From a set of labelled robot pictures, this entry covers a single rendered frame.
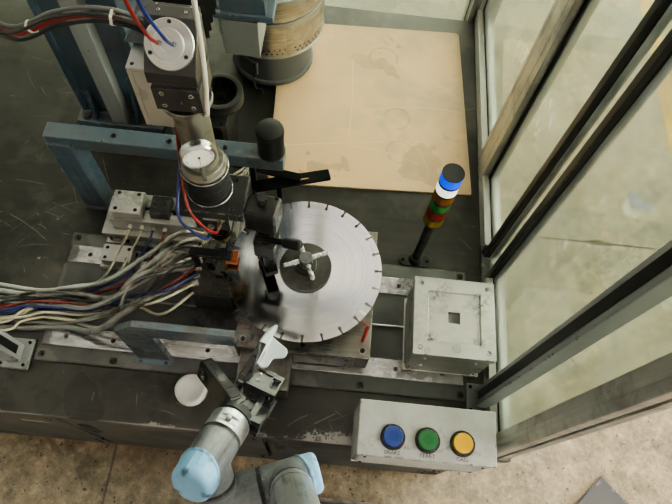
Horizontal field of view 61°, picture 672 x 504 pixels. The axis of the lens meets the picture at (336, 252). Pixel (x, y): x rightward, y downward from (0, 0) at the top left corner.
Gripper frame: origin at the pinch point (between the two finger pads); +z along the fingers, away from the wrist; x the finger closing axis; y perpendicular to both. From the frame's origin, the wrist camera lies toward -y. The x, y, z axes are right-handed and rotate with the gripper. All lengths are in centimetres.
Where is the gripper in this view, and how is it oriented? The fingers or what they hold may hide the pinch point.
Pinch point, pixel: (266, 349)
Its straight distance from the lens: 124.0
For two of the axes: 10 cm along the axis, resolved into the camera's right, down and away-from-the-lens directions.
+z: 3.0, -4.6, 8.3
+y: 9.1, 4.0, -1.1
